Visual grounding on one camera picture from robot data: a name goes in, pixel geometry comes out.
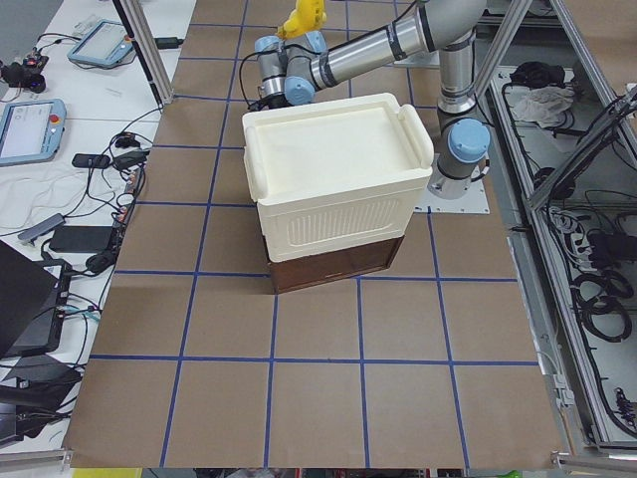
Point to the black power adapter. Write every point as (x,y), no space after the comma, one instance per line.
(80,239)

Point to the teach pendant tablet far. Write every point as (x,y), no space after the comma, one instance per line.
(105,46)

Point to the black laptop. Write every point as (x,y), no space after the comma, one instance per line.
(33,294)

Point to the teach pendant tablet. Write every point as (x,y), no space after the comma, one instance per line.
(105,46)
(31,132)

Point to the teach pendant tablet near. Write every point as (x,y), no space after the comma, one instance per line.
(31,132)

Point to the yellow plush toy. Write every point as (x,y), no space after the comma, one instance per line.
(307,16)

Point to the white crumpled cloth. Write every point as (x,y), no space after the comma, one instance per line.
(545,106)

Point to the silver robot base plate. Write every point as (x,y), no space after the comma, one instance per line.
(473,201)

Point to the cream plastic storage box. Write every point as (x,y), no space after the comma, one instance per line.
(335,175)

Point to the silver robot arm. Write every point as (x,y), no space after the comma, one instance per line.
(294,70)

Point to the aluminium frame post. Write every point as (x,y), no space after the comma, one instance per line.
(138,31)

